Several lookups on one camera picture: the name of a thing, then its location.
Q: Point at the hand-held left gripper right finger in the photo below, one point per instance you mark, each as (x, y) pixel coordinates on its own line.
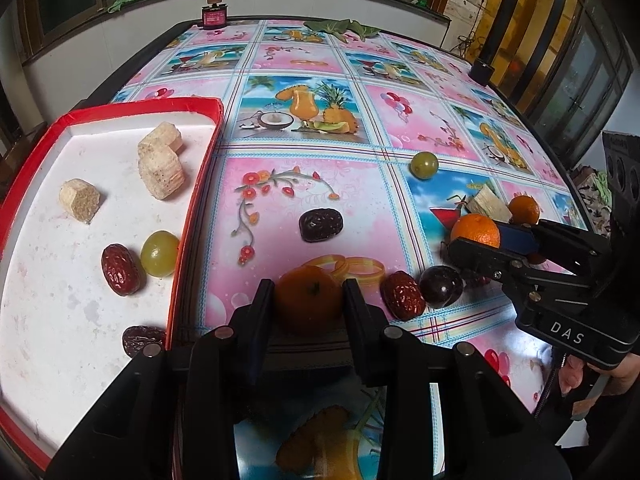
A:
(356, 320)

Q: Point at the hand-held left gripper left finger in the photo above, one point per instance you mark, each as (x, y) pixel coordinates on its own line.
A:
(262, 310)

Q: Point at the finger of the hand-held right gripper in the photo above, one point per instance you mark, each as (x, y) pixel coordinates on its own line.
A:
(480, 260)
(520, 240)

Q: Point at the large orange mandarin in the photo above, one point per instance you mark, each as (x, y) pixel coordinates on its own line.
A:
(472, 230)

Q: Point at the dark purple plum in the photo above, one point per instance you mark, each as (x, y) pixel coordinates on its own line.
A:
(440, 286)

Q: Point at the red dried date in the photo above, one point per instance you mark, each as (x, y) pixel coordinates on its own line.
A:
(121, 269)
(402, 294)

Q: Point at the green grape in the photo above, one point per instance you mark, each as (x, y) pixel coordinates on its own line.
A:
(424, 165)
(160, 252)

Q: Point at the dark brown dried date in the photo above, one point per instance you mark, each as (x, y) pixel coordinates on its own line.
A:
(142, 340)
(320, 225)

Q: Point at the beige hexagonal pastry block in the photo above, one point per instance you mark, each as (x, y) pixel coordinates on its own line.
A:
(162, 176)
(160, 140)

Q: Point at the red tray with white inside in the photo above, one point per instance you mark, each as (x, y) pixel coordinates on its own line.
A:
(75, 310)

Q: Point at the white pastry block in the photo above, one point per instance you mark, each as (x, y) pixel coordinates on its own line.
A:
(80, 200)

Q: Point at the person's right hand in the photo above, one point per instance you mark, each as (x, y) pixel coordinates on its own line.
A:
(571, 375)

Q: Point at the pale layered wafer block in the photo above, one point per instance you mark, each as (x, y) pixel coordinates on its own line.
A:
(485, 204)

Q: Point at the floral patterned cloth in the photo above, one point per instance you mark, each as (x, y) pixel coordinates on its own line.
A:
(592, 195)

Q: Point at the small black box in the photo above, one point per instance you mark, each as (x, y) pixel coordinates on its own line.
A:
(482, 71)

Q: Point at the yellow panelled door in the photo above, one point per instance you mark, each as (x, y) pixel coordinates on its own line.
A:
(510, 5)

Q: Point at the green leaf cluster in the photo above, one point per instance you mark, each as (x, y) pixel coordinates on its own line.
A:
(345, 27)

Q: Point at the small red jar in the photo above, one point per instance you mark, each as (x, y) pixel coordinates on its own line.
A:
(214, 15)

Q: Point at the green cloth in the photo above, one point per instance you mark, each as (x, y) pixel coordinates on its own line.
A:
(122, 3)

